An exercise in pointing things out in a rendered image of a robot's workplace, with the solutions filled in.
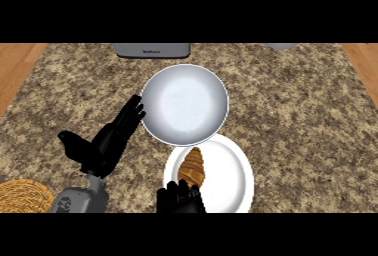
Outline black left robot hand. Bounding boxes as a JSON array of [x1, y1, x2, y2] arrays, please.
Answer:
[[58, 94, 148, 179]]

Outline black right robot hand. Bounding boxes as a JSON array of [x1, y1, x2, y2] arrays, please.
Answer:
[[156, 179, 209, 214]]

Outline white plate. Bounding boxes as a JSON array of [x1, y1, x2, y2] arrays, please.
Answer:
[[163, 134, 256, 214]]

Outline grey bowl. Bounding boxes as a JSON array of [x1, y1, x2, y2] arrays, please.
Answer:
[[141, 63, 231, 147]]

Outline brown croissant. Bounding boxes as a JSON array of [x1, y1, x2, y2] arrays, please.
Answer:
[[178, 146, 207, 190]]

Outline wicker basket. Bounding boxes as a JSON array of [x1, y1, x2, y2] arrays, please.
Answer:
[[0, 178, 57, 214]]

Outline grey appliance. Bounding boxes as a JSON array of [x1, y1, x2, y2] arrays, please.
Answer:
[[113, 43, 193, 60]]

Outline pale grey object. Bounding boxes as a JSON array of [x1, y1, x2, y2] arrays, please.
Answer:
[[267, 43, 299, 51]]

